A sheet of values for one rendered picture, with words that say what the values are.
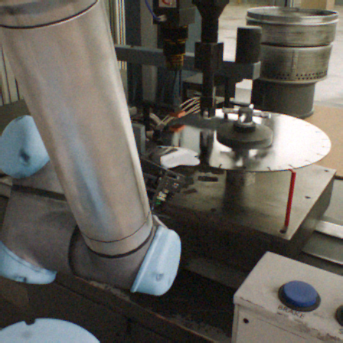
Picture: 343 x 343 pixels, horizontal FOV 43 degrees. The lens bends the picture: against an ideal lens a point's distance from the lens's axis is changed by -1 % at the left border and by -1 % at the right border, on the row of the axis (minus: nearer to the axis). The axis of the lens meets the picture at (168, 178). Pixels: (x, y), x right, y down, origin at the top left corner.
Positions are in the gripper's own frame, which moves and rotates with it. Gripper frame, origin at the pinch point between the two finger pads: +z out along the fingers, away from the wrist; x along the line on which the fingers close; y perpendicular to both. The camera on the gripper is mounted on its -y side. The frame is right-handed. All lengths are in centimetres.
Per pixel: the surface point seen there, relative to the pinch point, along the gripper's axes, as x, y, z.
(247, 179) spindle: 7.0, 3.3, 15.3
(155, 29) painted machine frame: 41, -63, 36
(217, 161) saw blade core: 7.8, 4.9, 0.4
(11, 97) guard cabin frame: 1, -121, 29
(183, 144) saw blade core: 8.3, -4.5, 1.6
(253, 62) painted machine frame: 32.9, -11.8, 22.5
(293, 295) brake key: -3.8, 30.3, -10.6
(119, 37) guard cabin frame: 49, -135, 79
